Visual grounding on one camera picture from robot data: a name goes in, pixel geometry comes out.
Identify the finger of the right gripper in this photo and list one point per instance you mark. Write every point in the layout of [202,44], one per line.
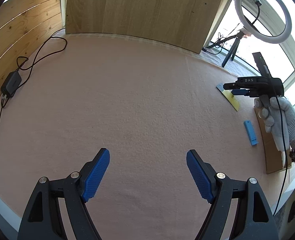
[235,85]
[243,92]

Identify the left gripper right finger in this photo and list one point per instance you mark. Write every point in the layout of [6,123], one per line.
[253,217]

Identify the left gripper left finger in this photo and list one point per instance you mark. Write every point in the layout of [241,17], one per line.
[42,216]

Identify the yellow black notebook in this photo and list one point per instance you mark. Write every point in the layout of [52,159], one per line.
[229,96]

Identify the blue phone stand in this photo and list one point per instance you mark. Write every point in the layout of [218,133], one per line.
[251,133]

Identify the grey gloved right hand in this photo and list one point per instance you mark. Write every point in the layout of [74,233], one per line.
[279,119]

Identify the black tripod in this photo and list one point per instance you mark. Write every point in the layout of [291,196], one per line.
[221,42]

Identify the cardboard box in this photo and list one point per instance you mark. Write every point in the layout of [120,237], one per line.
[275,159]

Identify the light wooden board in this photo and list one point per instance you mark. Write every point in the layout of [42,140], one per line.
[181,23]

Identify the black power adapter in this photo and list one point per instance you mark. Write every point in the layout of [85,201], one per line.
[11,84]

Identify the pine wood headboard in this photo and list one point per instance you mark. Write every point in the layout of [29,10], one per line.
[24,26]

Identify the black camera box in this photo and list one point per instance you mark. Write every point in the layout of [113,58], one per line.
[261,64]

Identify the ring light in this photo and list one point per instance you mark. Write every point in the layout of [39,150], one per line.
[269,39]

